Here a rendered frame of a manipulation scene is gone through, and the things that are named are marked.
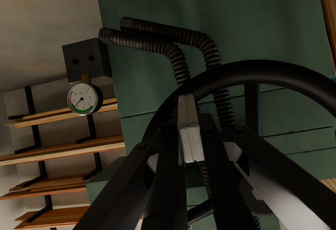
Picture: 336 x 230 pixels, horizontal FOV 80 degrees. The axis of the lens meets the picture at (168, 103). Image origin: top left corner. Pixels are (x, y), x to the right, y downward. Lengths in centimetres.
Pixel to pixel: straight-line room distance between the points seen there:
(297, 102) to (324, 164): 13
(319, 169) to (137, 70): 41
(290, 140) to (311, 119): 6
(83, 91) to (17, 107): 381
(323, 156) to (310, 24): 26
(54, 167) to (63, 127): 69
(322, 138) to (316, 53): 16
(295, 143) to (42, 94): 369
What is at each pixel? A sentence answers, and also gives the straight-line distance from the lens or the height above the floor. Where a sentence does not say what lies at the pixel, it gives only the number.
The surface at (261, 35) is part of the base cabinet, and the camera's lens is 46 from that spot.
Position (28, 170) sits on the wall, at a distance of 425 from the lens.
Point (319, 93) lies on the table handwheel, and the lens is 27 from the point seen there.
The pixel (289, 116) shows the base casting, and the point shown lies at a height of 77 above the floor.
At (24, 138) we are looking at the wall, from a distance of 417.
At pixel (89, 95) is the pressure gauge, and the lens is 41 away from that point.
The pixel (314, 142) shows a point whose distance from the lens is 49.
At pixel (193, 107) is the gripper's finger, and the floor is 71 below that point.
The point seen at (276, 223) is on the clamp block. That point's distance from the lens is 40.
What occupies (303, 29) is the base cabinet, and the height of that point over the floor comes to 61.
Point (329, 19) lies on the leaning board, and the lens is 204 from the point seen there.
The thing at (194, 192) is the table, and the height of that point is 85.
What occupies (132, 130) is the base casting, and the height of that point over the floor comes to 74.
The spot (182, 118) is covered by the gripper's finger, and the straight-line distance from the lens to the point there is 15.
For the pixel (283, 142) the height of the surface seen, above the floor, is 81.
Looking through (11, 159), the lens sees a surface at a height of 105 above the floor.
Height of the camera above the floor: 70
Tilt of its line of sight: level
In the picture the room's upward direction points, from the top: 169 degrees clockwise
